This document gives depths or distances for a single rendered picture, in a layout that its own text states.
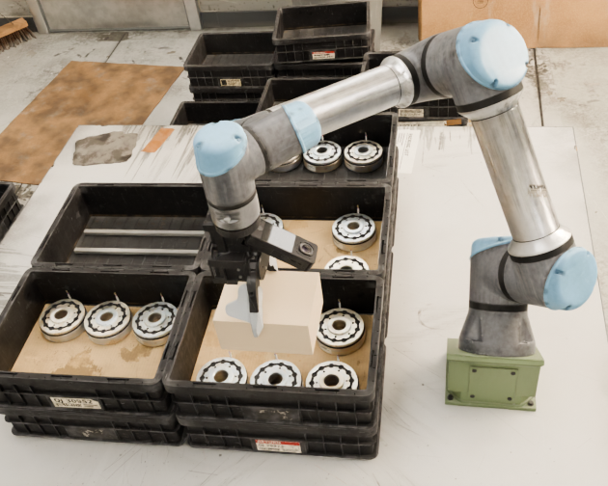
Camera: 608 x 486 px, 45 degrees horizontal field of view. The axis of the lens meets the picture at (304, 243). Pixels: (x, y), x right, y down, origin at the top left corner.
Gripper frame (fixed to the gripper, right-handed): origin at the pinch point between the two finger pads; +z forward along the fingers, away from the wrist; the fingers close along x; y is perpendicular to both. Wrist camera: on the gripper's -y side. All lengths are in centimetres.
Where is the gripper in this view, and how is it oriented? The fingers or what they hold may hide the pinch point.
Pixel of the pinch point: (269, 305)
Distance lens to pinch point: 126.1
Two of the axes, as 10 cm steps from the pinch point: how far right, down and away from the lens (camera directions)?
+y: -9.8, -0.3, 2.0
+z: 1.2, 7.3, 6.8
